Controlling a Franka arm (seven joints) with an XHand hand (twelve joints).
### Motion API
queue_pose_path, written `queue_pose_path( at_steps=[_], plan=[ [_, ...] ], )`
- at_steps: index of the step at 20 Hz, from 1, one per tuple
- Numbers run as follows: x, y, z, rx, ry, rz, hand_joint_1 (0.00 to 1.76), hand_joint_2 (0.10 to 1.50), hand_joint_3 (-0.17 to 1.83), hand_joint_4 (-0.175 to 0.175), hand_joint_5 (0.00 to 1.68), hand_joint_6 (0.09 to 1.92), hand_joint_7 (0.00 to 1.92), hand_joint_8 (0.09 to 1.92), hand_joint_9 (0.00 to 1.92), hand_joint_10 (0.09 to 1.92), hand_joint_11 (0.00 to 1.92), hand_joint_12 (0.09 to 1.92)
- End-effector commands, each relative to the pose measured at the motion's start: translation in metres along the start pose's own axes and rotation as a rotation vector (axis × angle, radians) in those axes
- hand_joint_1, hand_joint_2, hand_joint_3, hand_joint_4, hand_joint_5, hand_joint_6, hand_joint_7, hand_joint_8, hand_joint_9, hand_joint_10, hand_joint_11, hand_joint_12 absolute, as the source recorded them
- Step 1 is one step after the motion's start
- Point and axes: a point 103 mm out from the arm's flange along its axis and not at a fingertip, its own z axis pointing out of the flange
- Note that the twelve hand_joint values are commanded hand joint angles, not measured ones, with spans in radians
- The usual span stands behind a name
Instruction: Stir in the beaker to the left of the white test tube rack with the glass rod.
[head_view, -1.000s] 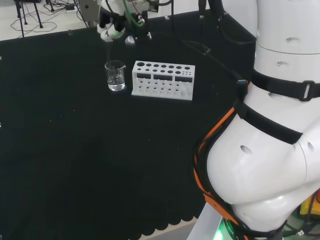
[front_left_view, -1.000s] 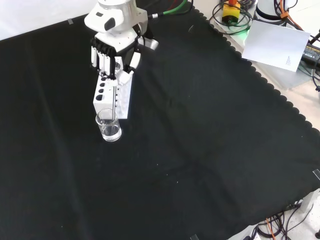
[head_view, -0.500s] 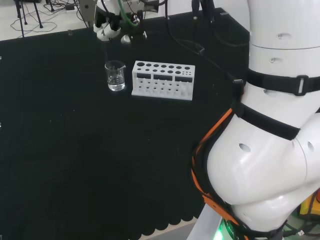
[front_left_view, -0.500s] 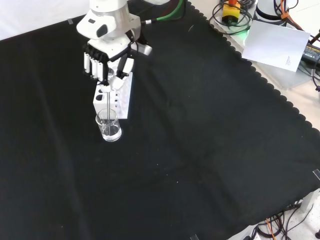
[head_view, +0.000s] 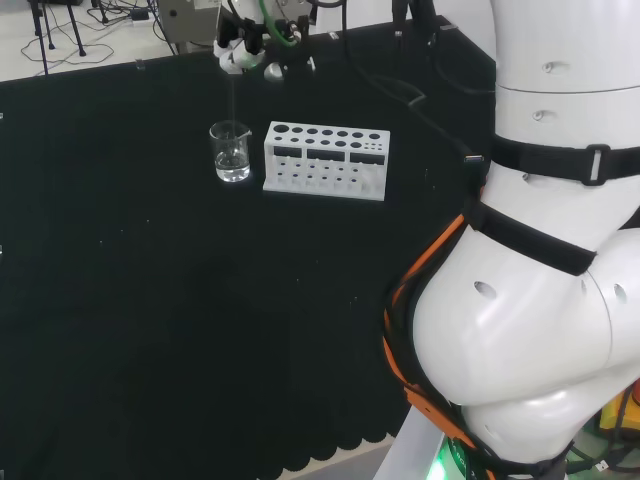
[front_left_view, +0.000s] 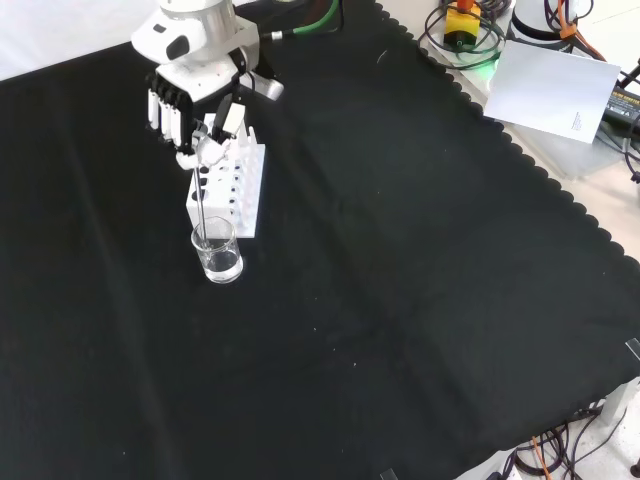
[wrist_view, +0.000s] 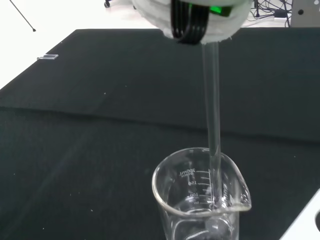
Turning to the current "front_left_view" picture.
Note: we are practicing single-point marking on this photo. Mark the black power adapter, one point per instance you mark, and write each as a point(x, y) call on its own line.
point(622, 105)

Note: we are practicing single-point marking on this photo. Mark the white table frame leg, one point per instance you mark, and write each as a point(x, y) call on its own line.
point(617, 400)

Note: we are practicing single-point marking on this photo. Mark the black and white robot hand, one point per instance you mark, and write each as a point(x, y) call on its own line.
point(200, 82)

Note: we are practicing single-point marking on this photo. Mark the black bench cloth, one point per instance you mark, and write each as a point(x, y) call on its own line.
point(350, 250)

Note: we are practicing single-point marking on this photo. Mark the white test tube rack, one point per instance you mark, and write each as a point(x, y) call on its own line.
point(215, 200)

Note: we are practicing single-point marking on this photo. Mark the yellow stop button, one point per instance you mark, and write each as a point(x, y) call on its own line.
point(462, 27)

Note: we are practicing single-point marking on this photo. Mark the pale board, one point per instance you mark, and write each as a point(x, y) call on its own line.
point(545, 90)

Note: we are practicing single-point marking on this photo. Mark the clear glass rod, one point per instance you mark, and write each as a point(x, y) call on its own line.
point(200, 200)

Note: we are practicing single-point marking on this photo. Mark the clear glass beaker with liquid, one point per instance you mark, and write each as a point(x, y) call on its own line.
point(220, 270)

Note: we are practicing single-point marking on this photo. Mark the clear cloth clip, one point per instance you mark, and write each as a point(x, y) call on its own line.
point(388, 474)
point(633, 348)

